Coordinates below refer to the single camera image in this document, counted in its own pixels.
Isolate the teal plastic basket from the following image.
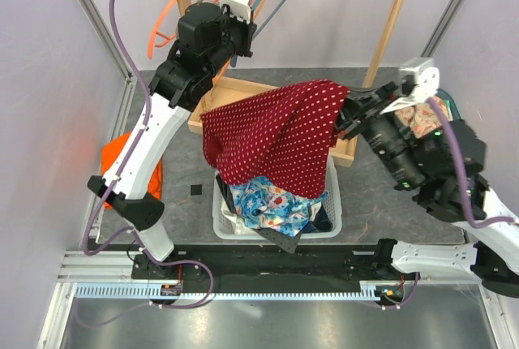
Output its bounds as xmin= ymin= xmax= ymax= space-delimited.
xmin=437 ymin=88 xmax=462 ymax=120

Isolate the orange cloth on floor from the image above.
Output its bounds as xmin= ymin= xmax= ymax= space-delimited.
xmin=101 ymin=132 xmax=163 ymax=200

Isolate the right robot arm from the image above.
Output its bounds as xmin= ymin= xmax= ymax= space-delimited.
xmin=336 ymin=78 xmax=518 ymax=298

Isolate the small black square tile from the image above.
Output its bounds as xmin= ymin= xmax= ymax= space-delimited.
xmin=190 ymin=184 xmax=203 ymax=196

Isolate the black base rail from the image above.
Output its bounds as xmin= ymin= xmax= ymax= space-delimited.
xmin=84 ymin=243 xmax=422 ymax=295

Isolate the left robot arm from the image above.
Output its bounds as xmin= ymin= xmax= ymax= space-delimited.
xmin=88 ymin=2 xmax=257 ymax=278

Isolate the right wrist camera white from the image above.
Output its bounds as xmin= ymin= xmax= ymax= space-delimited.
xmin=380 ymin=57 xmax=440 ymax=114

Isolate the peach patterned garment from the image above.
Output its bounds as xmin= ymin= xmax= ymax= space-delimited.
xmin=395 ymin=103 xmax=441 ymax=138

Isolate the white plastic basket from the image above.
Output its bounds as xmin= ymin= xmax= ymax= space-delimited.
xmin=212 ymin=155 xmax=342 ymax=241

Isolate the white pleated skirt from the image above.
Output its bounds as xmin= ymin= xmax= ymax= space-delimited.
xmin=221 ymin=200 xmax=257 ymax=235

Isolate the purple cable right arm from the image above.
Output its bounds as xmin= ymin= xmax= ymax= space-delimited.
xmin=427 ymin=97 xmax=519 ymax=231

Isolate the red polka dot garment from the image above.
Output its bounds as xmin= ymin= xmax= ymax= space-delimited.
xmin=201 ymin=80 xmax=350 ymax=199

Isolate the blue floral garment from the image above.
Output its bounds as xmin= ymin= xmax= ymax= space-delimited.
xmin=228 ymin=176 xmax=328 ymax=236

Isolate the blue denim skirt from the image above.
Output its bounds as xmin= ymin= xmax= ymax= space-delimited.
xmin=302 ymin=203 xmax=333 ymax=234

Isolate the black dotted garment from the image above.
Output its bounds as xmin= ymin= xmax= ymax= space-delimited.
xmin=215 ymin=174 xmax=302 ymax=254

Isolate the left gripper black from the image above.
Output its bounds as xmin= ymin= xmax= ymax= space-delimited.
xmin=207 ymin=5 xmax=259 ymax=78

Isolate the orange plastic hanger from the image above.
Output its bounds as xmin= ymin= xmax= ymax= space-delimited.
xmin=147 ymin=0 xmax=193 ymax=60

